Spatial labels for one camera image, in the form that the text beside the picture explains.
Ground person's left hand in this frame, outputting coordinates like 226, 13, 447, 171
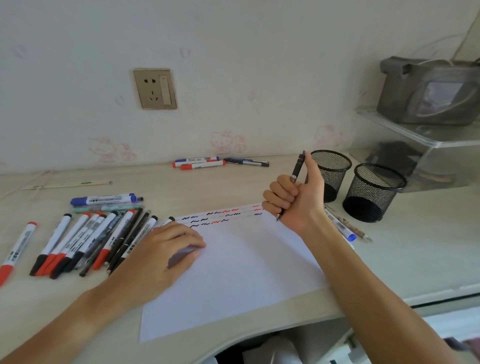
93, 221, 207, 314

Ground person's right hand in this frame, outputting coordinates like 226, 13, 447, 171
261, 151, 331, 238

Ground black click pen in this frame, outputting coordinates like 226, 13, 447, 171
276, 150, 307, 222

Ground black mesh cup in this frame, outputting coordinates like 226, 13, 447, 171
305, 149, 353, 203
342, 162, 408, 224

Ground black slim pen silver tip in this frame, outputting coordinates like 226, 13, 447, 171
106, 211, 152, 275
104, 208, 145, 264

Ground red-capped white marker pen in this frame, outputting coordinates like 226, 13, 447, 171
41, 212, 102, 278
179, 160, 227, 171
172, 160, 211, 169
0, 221, 38, 288
91, 209, 136, 272
35, 212, 92, 277

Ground mint green slim pen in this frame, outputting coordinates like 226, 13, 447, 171
73, 203, 144, 214

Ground black gel pen clear grip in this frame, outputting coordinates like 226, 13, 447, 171
74, 196, 145, 207

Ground white paper sheet with squiggles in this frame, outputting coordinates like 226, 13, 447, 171
139, 202, 330, 344

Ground person's right forearm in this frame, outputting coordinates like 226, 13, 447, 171
299, 221, 462, 364

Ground light wooden table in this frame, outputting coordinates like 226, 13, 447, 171
0, 151, 480, 364

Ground paper-wrapped chopsticks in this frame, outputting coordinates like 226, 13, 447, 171
21, 181, 113, 191

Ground clear acrylic rack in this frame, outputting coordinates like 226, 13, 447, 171
348, 106, 480, 194

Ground thin pink cord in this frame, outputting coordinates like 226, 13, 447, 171
0, 170, 53, 202

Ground gold wall socket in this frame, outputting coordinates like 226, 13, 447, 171
133, 68, 178, 111

